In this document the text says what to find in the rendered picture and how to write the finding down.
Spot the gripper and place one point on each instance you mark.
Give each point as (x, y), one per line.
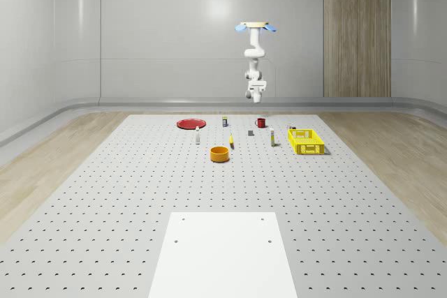
(257, 85)

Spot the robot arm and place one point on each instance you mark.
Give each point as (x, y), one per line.
(254, 52)

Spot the red mug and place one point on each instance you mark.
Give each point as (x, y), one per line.
(261, 123)

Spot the flat-sided can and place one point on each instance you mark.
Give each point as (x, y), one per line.
(225, 122)

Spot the white and yellow box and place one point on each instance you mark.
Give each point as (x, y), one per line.
(272, 136)

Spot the drone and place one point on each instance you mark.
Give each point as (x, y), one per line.
(255, 24)

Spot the banana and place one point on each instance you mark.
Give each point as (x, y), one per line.
(231, 141)

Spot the red plate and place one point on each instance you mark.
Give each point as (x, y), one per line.
(191, 124)

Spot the small white bottle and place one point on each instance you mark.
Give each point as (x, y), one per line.
(197, 136)

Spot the yellow bowl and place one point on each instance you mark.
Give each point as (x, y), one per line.
(219, 156)

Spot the yellow basket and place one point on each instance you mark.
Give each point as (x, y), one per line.
(309, 149)

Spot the white board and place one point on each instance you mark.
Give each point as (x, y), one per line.
(223, 256)

